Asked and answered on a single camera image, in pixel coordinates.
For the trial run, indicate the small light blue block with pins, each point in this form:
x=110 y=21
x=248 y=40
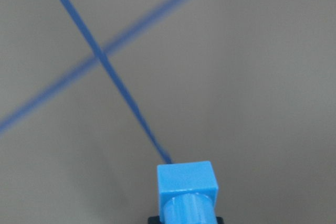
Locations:
x=187 y=192

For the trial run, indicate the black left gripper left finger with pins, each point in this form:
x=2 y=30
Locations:
x=153 y=220

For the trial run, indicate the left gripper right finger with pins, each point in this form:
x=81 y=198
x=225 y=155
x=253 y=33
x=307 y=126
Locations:
x=220 y=220

